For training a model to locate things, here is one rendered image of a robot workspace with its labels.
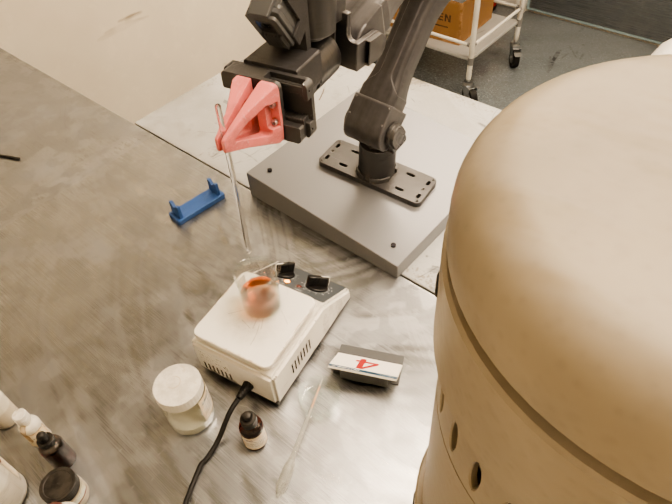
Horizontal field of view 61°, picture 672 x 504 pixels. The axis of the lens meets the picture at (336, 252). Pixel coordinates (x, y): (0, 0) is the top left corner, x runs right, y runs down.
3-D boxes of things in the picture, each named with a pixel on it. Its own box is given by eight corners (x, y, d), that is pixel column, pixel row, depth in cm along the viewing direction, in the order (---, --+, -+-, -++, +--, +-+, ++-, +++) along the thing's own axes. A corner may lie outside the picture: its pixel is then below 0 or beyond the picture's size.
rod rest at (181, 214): (215, 189, 105) (210, 174, 103) (226, 197, 104) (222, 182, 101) (169, 217, 101) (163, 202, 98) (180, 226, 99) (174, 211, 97)
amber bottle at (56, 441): (80, 463, 71) (54, 436, 66) (57, 476, 70) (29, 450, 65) (73, 444, 73) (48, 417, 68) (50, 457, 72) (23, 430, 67)
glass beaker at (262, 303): (242, 327, 73) (230, 287, 68) (243, 294, 77) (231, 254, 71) (289, 322, 74) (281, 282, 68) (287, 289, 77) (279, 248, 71)
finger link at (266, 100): (236, 122, 53) (288, 74, 58) (174, 105, 55) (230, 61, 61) (247, 180, 57) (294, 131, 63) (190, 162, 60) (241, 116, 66)
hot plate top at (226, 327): (245, 272, 80) (244, 268, 80) (319, 303, 76) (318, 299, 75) (191, 336, 74) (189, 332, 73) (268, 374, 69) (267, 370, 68)
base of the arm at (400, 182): (423, 173, 87) (443, 147, 91) (315, 128, 95) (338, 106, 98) (418, 209, 94) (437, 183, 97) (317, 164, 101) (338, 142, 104)
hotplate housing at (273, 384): (279, 271, 91) (272, 235, 85) (352, 300, 86) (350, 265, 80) (190, 381, 78) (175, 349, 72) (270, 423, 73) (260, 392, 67)
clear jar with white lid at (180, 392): (171, 443, 72) (153, 413, 66) (167, 401, 76) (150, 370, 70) (218, 429, 73) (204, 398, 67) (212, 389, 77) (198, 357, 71)
